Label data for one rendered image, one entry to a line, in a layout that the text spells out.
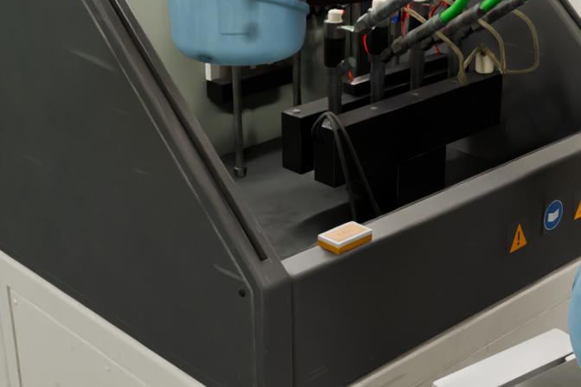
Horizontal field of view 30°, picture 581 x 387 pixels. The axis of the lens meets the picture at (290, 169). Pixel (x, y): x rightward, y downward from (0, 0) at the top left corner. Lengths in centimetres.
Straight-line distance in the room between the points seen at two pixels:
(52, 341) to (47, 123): 32
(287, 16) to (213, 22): 4
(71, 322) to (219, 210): 40
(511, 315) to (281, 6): 88
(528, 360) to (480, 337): 49
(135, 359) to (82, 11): 41
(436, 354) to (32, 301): 54
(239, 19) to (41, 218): 85
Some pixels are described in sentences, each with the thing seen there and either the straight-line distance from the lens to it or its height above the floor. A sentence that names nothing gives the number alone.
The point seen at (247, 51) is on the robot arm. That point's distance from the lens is 56.
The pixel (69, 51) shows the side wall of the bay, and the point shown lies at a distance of 121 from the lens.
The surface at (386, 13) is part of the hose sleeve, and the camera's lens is 130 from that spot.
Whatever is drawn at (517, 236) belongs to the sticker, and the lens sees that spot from 134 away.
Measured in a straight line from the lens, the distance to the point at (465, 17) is 143.
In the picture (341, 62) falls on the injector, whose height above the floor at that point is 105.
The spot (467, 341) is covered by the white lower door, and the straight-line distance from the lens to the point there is 133.
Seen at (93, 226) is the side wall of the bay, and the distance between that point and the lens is 127.
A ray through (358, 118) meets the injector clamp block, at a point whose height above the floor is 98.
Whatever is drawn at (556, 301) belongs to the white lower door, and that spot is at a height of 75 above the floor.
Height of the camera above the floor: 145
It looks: 22 degrees down
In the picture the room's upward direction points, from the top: 1 degrees counter-clockwise
